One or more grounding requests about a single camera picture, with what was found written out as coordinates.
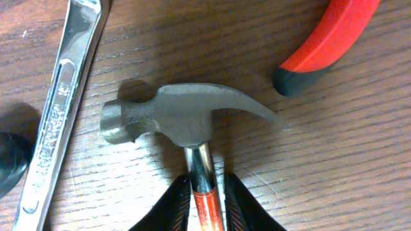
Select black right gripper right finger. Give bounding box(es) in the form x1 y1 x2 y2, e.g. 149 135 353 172
224 173 286 231

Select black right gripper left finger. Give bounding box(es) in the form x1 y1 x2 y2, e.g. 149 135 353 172
129 175 191 231

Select small claw hammer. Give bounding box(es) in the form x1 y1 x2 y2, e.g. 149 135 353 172
100 83 290 230

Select silver combination wrench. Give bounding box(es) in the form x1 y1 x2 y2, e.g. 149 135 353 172
12 0 110 230

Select red handled cutting pliers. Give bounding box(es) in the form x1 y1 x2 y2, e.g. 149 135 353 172
272 0 380 97

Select yellow black screwdriver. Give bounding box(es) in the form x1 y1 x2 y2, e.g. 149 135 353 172
1 132 32 198

